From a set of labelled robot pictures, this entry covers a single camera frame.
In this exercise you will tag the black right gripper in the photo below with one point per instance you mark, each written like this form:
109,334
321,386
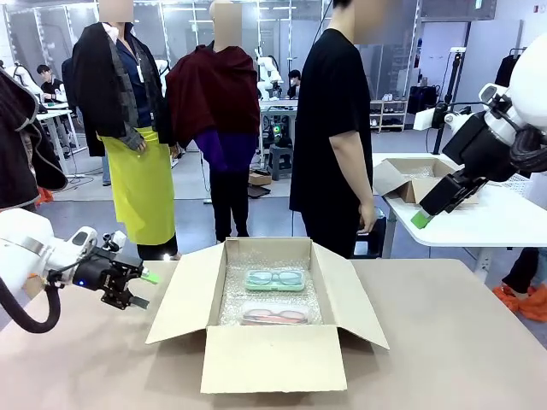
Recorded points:
480,145

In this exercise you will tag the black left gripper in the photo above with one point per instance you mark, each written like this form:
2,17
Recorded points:
109,275

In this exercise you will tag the green glasses case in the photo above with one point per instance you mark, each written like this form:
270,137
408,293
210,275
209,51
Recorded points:
274,279

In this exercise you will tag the pink glasses case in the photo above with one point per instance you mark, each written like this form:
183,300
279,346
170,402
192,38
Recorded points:
274,315

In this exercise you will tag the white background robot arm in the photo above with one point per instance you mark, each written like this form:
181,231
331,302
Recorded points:
269,72

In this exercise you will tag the person's right forearm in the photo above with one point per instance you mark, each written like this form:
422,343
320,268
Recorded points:
348,171

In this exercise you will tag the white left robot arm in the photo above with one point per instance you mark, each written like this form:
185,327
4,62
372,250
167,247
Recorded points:
25,252

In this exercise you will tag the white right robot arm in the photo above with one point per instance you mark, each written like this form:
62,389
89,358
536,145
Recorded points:
530,81

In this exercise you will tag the person's right hand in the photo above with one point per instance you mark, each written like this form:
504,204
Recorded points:
367,218

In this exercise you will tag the white side table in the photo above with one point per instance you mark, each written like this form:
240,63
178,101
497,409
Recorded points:
470,232

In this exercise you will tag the bubble wrap in small box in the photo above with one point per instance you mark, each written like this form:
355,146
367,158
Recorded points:
416,173

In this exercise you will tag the small cardboard box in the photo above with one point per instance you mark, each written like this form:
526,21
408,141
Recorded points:
406,188

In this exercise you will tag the bubble wrap box liner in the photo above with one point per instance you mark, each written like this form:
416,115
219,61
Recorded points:
233,294

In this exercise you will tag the black stool behind table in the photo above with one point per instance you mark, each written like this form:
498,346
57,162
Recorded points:
369,243

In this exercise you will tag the black bags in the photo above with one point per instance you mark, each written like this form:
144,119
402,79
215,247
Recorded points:
423,100

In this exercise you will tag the white shoe shelf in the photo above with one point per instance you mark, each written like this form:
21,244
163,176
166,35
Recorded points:
389,115

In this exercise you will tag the black tripod stand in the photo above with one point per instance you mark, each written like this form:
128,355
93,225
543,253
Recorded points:
446,85

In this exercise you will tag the person with orange shoe covers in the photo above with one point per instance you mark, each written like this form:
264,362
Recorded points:
527,290

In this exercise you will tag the clothes rack with dark garments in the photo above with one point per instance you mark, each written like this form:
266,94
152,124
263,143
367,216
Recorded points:
506,70

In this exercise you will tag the orange cloth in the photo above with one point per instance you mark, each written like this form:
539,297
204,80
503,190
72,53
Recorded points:
45,195

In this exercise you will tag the large open cardboard box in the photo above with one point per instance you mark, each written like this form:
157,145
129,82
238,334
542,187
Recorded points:
273,363

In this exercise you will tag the small brown floor box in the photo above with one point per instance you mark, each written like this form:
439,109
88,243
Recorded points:
259,178

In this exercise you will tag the person in black t-shirt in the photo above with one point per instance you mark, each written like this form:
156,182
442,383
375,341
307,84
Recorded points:
325,107

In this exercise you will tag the mannequin black jacket yellow skirt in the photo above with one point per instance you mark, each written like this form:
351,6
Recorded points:
128,128

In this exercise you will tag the grey step stool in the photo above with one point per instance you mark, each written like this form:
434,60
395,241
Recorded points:
281,162

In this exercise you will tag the white background desk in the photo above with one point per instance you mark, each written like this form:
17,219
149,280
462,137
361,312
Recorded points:
53,117

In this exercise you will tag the white workbench with green light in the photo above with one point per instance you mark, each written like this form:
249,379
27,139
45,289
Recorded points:
278,115

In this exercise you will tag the dark brown hanging garment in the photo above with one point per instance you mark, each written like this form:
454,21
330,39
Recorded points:
17,141

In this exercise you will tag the person with face mask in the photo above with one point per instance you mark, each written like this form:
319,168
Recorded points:
294,83

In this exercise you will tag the mannequin maroon shawl purple sleeves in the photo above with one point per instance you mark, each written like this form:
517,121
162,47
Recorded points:
213,98

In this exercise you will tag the seated person at desk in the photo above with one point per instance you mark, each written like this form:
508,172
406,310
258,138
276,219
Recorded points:
51,85

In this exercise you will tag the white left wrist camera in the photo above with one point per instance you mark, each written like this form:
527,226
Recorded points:
114,241

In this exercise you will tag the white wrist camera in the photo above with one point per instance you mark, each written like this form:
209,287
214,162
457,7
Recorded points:
429,118
114,241

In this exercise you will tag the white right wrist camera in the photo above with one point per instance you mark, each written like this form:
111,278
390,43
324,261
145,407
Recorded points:
429,118

